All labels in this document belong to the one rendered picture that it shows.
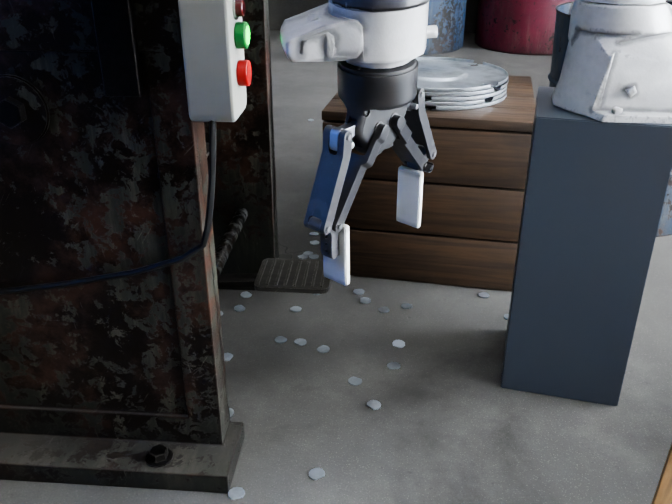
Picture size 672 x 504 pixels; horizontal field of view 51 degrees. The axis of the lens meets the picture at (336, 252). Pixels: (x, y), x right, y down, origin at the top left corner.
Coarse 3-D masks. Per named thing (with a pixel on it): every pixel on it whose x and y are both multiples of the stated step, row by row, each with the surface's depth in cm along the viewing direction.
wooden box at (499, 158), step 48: (336, 96) 143; (528, 96) 143; (480, 144) 130; (528, 144) 128; (384, 192) 138; (432, 192) 136; (480, 192) 134; (384, 240) 143; (432, 240) 141; (480, 240) 139
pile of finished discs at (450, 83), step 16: (432, 64) 153; (448, 64) 153; (464, 64) 153; (480, 64) 153; (432, 80) 139; (448, 80) 139; (464, 80) 140; (480, 80) 140; (496, 80) 140; (432, 96) 136; (448, 96) 132; (464, 96) 136; (480, 96) 134; (496, 96) 137
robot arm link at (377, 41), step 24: (288, 24) 63; (312, 24) 61; (336, 24) 59; (360, 24) 59; (384, 24) 59; (408, 24) 60; (288, 48) 60; (312, 48) 60; (336, 48) 60; (360, 48) 60; (384, 48) 60; (408, 48) 61
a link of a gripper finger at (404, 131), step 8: (392, 120) 68; (400, 120) 68; (400, 128) 69; (408, 128) 70; (400, 136) 70; (408, 136) 71; (400, 144) 73; (408, 144) 73; (400, 152) 75; (408, 152) 74; (416, 152) 75; (408, 160) 76; (416, 160) 75; (424, 160) 77; (424, 168) 77; (432, 168) 77
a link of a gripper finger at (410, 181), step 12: (408, 168) 78; (408, 180) 78; (420, 180) 77; (408, 192) 79; (420, 192) 78; (408, 204) 79; (420, 204) 79; (396, 216) 82; (408, 216) 80; (420, 216) 80
